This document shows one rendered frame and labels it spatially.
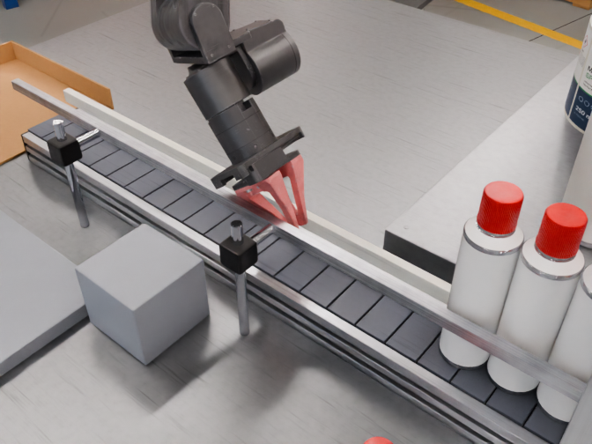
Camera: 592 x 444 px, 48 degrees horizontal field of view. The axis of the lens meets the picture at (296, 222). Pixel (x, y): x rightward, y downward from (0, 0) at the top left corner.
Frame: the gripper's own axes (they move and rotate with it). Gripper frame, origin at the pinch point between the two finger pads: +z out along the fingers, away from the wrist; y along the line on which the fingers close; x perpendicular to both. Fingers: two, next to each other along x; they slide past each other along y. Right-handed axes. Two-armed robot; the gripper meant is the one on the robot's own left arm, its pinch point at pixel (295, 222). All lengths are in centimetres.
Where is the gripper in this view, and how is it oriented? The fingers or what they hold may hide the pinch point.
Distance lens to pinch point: 74.9
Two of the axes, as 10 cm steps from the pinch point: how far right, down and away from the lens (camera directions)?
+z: 5.0, 8.5, 1.9
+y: 6.3, -5.0, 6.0
